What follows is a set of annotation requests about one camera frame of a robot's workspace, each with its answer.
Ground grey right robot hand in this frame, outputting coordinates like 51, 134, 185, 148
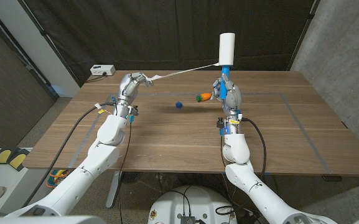
212, 73, 243, 118

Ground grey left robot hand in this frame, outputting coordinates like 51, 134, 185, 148
116, 72, 154, 118

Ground blue-handled white lint roller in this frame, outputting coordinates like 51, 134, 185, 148
218, 32, 236, 100

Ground white lint roller sheet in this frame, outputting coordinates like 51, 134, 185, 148
144, 62, 220, 86

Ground orange toy carrot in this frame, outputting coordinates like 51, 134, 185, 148
196, 92, 213, 103

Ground white power outlet box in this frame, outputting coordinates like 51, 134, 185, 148
90, 64, 116, 77

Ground grey table leg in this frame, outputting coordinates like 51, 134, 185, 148
106, 170, 123, 208

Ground black backdrop stand pole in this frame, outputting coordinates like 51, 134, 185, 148
17, 0, 83, 88
286, 0, 320, 72

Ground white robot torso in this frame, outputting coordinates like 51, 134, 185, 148
147, 185, 238, 224

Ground orange green shoe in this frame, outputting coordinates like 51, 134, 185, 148
45, 169, 71, 189

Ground yellow black foot pedal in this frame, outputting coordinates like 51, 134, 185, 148
0, 148, 12, 165
8, 149, 30, 172

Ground black power cord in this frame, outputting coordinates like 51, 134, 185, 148
85, 72, 107, 83

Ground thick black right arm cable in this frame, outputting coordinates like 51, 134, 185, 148
241, 117, 267, 181

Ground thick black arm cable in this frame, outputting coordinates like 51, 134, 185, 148
241, 117, 267, 181
22, 102, 118, 208

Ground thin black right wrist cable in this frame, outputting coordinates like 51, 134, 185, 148
218, 135, 240, 215

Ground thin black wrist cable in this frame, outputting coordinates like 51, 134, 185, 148
118, 123, 133, 224
218, 135, 240, 215

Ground thin black left wrist cable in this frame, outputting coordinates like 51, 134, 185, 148
118, 123, 133, 224

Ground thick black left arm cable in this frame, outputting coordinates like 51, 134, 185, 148
22, 102, 118, 208

